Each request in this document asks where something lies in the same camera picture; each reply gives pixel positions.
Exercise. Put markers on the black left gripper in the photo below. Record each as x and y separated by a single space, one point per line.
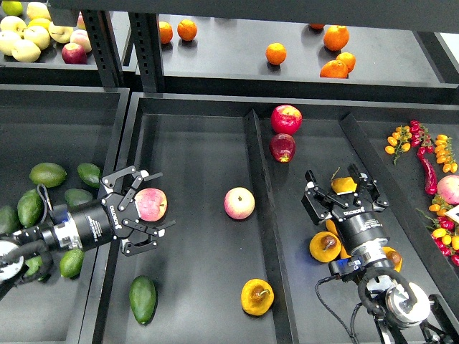
99 222

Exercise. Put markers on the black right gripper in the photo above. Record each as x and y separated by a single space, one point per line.
358 225

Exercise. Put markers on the dark green avocado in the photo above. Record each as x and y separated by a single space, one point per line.
142 298

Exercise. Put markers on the yellow pear with brown stem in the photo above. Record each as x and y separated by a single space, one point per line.
256 297

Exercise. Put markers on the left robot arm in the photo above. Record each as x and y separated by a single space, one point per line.
26 255

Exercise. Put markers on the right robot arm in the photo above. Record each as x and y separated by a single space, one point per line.
394 303

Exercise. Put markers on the yellow pear with long stem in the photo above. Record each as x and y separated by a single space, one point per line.
342 185

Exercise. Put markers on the round yellow pear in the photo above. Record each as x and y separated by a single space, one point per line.
331 227

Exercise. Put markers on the small dark avocado top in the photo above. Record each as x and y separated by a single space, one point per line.
90 174

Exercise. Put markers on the yellow pear brown end left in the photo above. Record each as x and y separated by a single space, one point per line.
325 246

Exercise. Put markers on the yellow pear brown end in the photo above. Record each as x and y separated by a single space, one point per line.
325 246
395 257

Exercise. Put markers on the yellow pear middle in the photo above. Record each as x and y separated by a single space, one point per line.
343 253

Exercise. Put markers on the green avocado by tray edge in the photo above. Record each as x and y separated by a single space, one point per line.
71 263

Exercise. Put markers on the yellow pear brown end right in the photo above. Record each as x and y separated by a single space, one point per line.
395 257

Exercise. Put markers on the light green avocado top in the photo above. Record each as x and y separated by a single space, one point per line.
48 174

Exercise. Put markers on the bright green avocado bottom left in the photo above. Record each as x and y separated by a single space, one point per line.
37 268

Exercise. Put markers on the dark avocado far left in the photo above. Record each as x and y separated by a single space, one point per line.
9 220

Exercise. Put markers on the pink apple left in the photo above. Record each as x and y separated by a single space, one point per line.
152 204

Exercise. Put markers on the orange cherry tomato bunch left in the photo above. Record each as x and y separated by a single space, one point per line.
398 143

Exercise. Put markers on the orange cherry tomato bunch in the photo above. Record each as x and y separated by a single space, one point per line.
444 154
398 143

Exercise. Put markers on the dark red apple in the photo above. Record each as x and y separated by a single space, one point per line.
282 147

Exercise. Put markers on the red chili pepper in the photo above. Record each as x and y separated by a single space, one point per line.
430 175

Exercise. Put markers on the bright red apple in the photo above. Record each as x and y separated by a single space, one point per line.
286 119

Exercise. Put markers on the red cherry tomato bunch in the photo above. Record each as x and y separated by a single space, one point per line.
421 137

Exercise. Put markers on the pink apple centre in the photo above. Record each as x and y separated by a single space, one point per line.
239 203

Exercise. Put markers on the pink peach right edge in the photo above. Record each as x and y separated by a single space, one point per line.
447 189

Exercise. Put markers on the orange cherry tomato bunch right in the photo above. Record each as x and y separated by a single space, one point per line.
444 154

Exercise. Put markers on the mixed cherry tomato bunch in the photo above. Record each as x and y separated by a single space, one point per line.
443 230

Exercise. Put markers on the white price tag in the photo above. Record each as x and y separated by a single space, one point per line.
453 213

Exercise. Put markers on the black centre tray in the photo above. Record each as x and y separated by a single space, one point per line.
205 259

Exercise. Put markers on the orange front right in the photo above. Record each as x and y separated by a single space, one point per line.
334 69

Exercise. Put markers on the black tray divider left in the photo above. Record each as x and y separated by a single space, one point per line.
272 249

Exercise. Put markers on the black tray divider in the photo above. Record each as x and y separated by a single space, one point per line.
272 249
403 183

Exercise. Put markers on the small orange right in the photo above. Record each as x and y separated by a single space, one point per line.
348 59

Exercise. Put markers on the black tray divider right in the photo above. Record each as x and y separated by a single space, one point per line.
403 183

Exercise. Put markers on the black perforated post left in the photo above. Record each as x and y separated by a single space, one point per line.
105 51

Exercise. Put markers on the black perforated post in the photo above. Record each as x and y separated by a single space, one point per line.
145 34
105 51

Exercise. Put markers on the black perforated post right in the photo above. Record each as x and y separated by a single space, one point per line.
145 34

